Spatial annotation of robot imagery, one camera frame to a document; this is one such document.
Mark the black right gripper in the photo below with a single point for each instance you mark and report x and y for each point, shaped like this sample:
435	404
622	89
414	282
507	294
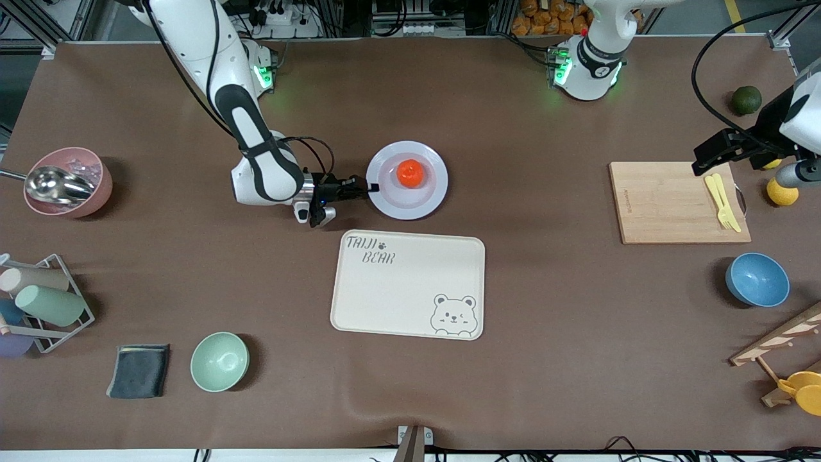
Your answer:
329	191

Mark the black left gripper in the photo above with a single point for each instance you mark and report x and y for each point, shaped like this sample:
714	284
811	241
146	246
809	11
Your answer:
761	136

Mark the pale lilac round plate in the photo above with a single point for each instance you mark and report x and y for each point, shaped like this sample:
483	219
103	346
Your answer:
391	199

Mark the orange mandarin fruit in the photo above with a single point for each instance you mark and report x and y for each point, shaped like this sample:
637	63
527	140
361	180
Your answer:
410	173

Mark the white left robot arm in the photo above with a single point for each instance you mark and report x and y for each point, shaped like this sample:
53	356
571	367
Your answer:
593	58

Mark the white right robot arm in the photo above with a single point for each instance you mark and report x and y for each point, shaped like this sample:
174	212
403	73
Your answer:
269	173

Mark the yellow plastic fork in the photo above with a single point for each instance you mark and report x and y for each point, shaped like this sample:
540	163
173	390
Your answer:
716	196

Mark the yellow plastic knife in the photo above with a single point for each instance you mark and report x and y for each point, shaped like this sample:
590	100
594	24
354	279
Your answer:
730	208

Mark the small yellow lemon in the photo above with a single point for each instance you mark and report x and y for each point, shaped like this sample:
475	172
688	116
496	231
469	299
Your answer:
770	164

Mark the dark green round fruit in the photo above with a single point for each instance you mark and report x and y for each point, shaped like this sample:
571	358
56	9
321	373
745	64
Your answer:
747	101

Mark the wooden cutting board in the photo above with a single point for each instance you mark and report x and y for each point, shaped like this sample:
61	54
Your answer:
667	205

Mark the large yellow lemon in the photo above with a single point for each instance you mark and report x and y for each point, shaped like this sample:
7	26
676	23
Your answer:
781	196

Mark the cream tray with bear print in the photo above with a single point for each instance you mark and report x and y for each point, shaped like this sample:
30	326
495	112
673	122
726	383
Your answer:
397	295

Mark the blue bowl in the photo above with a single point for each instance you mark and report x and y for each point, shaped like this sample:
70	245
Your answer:
758	279

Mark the long white power strip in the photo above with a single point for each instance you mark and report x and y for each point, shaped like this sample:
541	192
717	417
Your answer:
415	29

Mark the wooden peg drying rack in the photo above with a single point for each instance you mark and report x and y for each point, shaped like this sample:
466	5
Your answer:
776	337

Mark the pale green bowl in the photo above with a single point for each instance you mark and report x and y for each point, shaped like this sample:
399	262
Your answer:
219	362

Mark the yellow cup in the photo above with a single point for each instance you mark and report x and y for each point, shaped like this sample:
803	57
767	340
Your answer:
805	393

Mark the pink bowl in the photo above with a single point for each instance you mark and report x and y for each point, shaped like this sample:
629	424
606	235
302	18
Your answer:
99	189

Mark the dark grey folded cloth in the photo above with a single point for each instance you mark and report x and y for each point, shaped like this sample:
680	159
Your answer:
138	372

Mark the metal scoop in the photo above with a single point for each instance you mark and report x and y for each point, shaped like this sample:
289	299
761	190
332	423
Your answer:
58	185

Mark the mint green cup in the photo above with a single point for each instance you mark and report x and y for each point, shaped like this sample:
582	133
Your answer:
51	305

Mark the beige cup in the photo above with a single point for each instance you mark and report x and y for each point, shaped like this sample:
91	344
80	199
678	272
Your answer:
38	279

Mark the blue cup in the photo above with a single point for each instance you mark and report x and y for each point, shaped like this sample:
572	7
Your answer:
9	311

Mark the purple cup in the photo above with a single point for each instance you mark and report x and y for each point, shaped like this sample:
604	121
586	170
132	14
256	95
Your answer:
13	345

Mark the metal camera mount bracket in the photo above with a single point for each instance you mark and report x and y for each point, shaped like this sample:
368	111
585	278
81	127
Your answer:
414	443

